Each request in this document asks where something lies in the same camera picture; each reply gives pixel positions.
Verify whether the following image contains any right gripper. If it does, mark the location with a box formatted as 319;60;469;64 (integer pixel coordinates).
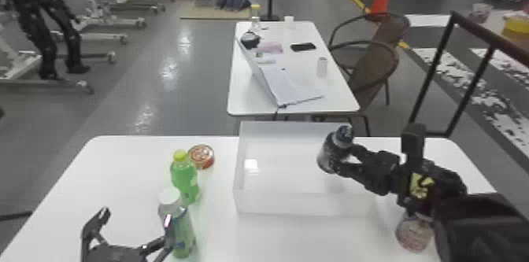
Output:
325;143;401;197

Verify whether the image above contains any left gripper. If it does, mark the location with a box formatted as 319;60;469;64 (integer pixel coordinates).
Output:
80;206;175;262

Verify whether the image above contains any dark bottle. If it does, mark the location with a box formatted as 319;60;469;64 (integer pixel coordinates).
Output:
316;124;356;174

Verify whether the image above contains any green bottle with grey cap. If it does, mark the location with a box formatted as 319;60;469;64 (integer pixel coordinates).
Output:
157;186;198;259

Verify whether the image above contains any clear box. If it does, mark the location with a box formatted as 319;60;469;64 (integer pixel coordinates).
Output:
232;120;378;218

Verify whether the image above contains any green bottle with yellow cap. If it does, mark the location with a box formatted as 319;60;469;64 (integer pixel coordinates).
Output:
169;149;202;205

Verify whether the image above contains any pink bottle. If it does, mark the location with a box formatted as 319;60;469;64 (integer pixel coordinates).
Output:
394;209;434;253

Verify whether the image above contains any white cup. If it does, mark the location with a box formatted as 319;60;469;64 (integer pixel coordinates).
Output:
316;57;329;79

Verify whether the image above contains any brown chair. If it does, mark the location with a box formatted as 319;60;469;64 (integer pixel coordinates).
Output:
327;12;412;138

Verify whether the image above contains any white laptop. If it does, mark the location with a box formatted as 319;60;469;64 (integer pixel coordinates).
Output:
237;37;325;109

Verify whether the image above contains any red can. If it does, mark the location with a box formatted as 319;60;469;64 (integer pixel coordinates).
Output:
187;143;216;171

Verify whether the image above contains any white side table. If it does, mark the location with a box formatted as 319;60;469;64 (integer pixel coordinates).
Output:
226;20;361;133

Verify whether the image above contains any black phone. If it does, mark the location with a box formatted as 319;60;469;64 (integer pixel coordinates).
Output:
290;42;317;53

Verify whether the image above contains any black round device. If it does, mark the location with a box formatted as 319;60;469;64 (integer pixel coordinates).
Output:
240;31;261;50

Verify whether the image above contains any clear bottle with yellow cap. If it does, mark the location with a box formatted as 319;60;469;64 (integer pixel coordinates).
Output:
249;4;263;34

